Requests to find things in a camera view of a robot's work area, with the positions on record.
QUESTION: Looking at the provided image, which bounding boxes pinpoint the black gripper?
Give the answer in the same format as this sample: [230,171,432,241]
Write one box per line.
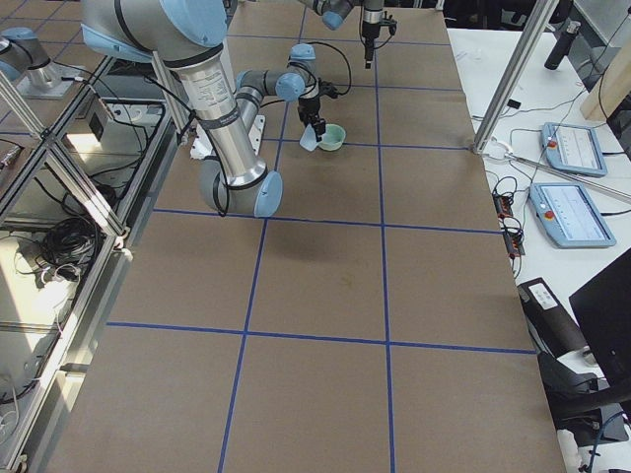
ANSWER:
[298,96,326,143]
[360,21,382,69]

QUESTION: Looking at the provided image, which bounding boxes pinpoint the light blue plastic cup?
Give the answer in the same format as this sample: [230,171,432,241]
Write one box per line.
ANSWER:
[299,124,318,152]

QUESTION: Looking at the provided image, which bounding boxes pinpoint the mint green bowl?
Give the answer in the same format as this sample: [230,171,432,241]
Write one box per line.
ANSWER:
[316,123,346,152]

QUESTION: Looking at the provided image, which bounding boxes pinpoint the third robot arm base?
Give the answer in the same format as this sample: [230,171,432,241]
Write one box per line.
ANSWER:
[1,27,84,100]

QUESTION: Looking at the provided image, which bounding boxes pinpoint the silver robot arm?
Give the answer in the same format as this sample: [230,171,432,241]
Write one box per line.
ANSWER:
[300,0,396,69]
[82,1,318,218]

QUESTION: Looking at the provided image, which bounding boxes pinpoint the black cylindrical bottle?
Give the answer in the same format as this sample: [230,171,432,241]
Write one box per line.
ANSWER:
[544,21,582,70]

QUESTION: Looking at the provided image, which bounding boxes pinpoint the small red circuit board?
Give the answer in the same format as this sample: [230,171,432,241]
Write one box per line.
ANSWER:
[492,194,514,219]

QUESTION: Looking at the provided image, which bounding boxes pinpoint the metal rod on table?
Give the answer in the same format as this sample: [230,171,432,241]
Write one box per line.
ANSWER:
[504,153,631,202]

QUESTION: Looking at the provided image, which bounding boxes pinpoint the upper blue teach pendant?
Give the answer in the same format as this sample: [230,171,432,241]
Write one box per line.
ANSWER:
[541,122,608,177]

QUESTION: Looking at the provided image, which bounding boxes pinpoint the blue teach pendant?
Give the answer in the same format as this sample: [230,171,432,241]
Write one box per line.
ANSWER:
[528,182,616,249]
[541,122,608,177]

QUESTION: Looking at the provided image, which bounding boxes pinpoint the wooden board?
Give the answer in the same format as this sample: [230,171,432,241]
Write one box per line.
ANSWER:
[580,0,631,122]

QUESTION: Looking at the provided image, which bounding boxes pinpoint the lower blue teach pendant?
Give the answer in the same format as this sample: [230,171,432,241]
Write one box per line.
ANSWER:
[528,182,616,249]

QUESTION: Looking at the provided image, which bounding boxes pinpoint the black box with label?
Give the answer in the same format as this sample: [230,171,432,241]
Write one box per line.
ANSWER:
[518,278,588,358]

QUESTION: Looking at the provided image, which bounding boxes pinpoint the black monitor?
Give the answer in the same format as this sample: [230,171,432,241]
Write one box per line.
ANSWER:
[570,255,630,384]

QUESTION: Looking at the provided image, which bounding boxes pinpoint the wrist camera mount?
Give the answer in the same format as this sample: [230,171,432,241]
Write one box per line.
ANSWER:
[318,80,340,100]
[381,13,397,36]

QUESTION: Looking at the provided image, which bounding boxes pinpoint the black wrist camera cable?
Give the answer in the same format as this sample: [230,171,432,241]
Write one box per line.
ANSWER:
[305,40,353,98]

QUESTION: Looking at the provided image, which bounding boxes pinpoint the white column pedestal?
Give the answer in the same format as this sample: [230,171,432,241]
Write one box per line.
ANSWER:
[190,99,266,160]

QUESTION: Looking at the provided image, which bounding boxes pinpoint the aluminium frame post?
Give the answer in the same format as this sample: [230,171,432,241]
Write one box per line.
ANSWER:
[470,0,558,155]

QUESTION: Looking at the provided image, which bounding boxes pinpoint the coiled black cables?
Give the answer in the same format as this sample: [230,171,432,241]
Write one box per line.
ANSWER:
[14,216,100,287]

